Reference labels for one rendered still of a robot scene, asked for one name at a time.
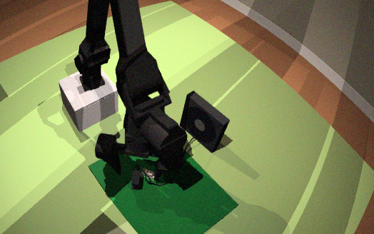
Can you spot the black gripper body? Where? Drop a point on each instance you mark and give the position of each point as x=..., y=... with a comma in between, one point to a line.
x=135, y=145

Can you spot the green circuit board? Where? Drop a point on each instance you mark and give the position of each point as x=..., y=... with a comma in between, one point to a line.
x=191, y=203

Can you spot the black cooling fan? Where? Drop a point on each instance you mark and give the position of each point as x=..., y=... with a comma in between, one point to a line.
x=201, y=119

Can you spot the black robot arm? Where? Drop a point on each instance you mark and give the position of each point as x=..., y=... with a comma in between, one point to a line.
x=137, y=73

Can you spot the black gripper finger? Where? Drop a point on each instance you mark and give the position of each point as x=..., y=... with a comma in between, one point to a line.
x=115, y=163
x=160, y=170

